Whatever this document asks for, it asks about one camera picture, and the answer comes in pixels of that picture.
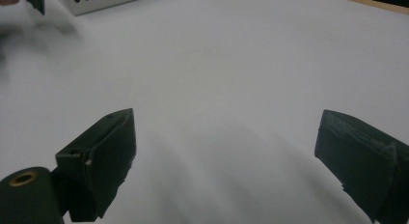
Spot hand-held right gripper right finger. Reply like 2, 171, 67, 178
314, 109, 409, 224

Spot white perforated metal box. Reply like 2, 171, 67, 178
59, 0, 166, 16

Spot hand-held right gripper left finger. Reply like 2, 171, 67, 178
51, 108, 137, 223

